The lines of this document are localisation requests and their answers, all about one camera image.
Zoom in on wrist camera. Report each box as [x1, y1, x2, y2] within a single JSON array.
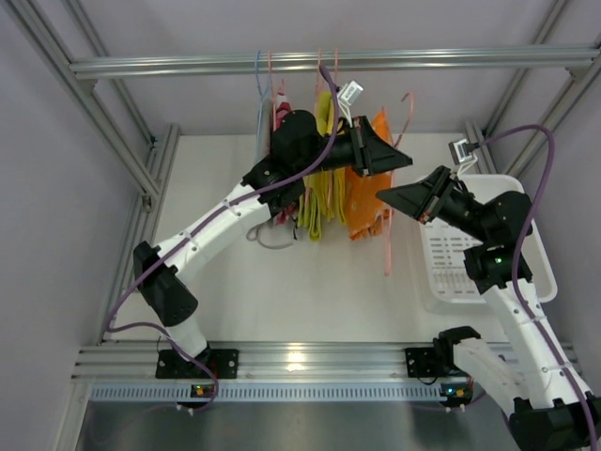
[[337, 80, 363, 127], [449, 138, 479, 176]]

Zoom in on yellow trousers right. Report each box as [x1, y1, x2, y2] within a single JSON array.
[[316, 91, 347, 226]]

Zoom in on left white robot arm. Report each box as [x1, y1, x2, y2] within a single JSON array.
[[133, 110, 413, 364]]

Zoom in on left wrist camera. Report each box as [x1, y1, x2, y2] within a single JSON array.
[[337, 80, 363, 127]]

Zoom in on blue hanger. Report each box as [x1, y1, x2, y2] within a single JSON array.
[[254, 51, 272, 163]]

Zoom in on orange trousers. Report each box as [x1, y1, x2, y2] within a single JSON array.
[[345, 108, 393, 242]]

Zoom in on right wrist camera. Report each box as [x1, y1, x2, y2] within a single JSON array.
[[449, 138, 479, 176]]

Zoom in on aluminium hanging rail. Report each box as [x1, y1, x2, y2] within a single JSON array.
[[69, 44, 600, 80]]

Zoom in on white plastic basket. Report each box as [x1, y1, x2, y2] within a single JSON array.
[[414, 174, 558, 311]]

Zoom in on pink camouflage trousers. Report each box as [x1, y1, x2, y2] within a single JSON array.
[[273, 86, 303, 232]]

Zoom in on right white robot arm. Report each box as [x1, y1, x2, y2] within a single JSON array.
[[377, 166, 600, 450]]

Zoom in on pink hanger of orange trousers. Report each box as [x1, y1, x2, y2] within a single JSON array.
[[383, 91, 415, 277]]

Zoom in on grey trousers with drawstring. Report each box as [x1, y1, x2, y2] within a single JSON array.
[[246, 99, 293, 251]]

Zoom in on yellow-green trousers left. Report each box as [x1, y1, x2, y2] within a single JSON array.
[[299, 91, 332, 241]]

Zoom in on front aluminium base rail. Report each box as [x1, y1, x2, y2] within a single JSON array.
[[71, 340, 431, 383]]

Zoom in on slotted grey cable duct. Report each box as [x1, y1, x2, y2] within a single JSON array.
[[89, 381, 445, 402]]

